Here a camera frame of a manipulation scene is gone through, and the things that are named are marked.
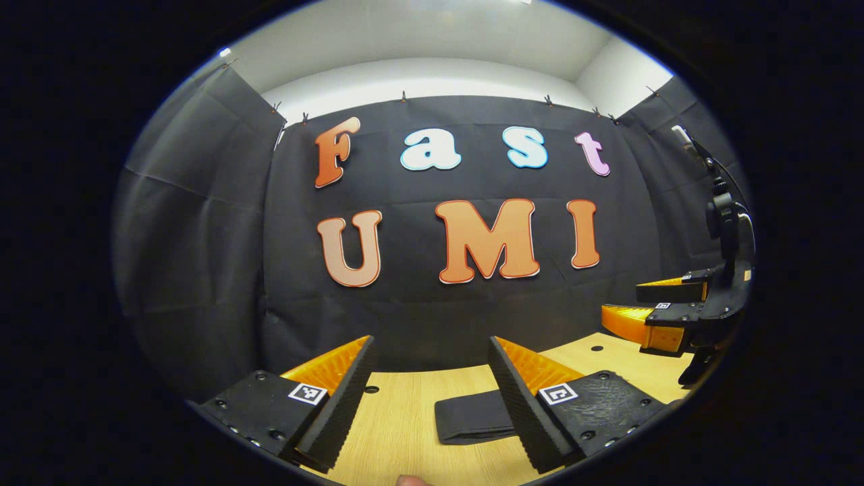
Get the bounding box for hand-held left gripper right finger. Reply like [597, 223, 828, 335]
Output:
[489, 336, 669, 475]

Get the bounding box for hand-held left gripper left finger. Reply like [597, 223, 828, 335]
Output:
[186, 335, 376, 473]

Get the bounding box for dark jeans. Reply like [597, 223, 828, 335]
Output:
[434, 389, 520, 445]

